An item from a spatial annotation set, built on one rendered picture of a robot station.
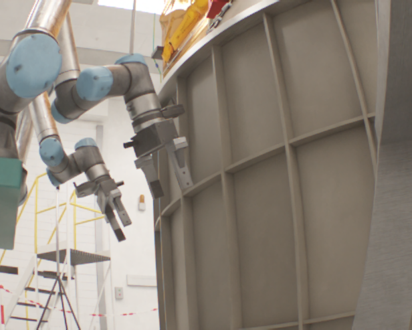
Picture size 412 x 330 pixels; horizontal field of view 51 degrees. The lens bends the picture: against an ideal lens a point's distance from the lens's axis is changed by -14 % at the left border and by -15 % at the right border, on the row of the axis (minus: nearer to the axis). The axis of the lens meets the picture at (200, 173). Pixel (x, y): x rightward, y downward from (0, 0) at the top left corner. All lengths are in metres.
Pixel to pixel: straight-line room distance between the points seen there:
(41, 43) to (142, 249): 8.46
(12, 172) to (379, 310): 0.69
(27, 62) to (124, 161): 8.81
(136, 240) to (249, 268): 8.21
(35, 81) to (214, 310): 0.68
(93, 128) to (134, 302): 3.46
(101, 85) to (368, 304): 0.73
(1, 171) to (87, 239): 8.03
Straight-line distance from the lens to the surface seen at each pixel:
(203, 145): 1.29
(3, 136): 0.97
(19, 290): 6.56
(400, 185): 0.55
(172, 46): 2.60
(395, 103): 0.47
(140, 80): 1.11
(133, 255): 9.19
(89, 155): 1.54
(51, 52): 0.93
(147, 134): 1.10
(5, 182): 0.91
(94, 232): 8.98
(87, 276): 8.79
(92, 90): 1.03
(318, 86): 1.07
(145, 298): 9.13
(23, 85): 0.89
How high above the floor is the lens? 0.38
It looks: 20 degrees up
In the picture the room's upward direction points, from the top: 3 degrees counter-clockwise
